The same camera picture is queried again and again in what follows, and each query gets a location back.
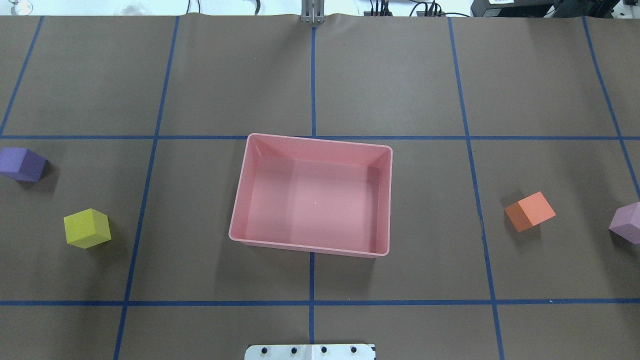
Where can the orange foam block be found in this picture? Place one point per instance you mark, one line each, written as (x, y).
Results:
(529, 212)

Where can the yellow foam block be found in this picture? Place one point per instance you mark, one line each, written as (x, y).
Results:
(87, 228)

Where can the purple foam block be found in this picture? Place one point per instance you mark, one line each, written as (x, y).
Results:
(21, 164)

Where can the pink foam block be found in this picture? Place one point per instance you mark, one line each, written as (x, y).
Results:
(626, 223)

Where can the pink plastic bin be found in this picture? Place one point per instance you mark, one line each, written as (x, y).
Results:
(314, 195)

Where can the white mounting plate with bolts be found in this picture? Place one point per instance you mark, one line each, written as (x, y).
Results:
(338, 351)

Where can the aluminium profile post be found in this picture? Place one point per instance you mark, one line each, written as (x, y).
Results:
(313, 12)

